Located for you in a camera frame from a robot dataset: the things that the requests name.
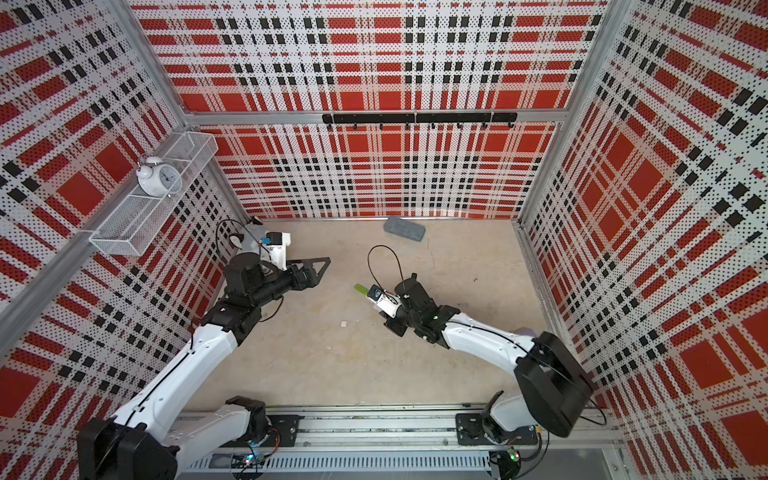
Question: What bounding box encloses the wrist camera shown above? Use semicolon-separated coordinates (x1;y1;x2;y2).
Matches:
366;285;402;319
260;231;291;270

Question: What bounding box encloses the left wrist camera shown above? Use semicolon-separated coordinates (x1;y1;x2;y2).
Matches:
260;231;291;270

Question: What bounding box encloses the grey rectangular box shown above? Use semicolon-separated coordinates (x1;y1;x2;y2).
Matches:
383;217;426;242

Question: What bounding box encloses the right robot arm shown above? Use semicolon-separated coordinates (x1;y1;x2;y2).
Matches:
366;276;595;444

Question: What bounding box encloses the white alarm clock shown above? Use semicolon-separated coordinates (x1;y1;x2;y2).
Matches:
136;156;183;198

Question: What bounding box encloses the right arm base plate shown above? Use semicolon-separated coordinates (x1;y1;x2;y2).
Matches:
455;413;538;446

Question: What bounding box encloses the black hook rail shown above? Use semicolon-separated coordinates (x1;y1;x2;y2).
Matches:
321;112;518;127

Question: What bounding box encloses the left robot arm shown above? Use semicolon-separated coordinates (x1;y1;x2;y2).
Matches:
76;252;331;479

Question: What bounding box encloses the white wire basket shelf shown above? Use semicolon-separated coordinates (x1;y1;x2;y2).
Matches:
90;131;218;256

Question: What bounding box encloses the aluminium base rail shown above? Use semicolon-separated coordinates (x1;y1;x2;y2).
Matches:
214;404;623;456

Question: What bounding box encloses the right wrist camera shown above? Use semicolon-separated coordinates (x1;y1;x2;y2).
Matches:
366;285;402;319

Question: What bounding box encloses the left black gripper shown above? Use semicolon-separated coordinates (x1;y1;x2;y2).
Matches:
250;257;330;308

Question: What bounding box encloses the lavender tray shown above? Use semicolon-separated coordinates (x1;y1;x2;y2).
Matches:
515;327;538;337

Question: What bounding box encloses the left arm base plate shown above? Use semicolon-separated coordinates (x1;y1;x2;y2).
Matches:
222;415;303;448

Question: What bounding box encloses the husky plush toy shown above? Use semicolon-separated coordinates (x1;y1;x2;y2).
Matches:
228;217;265;251

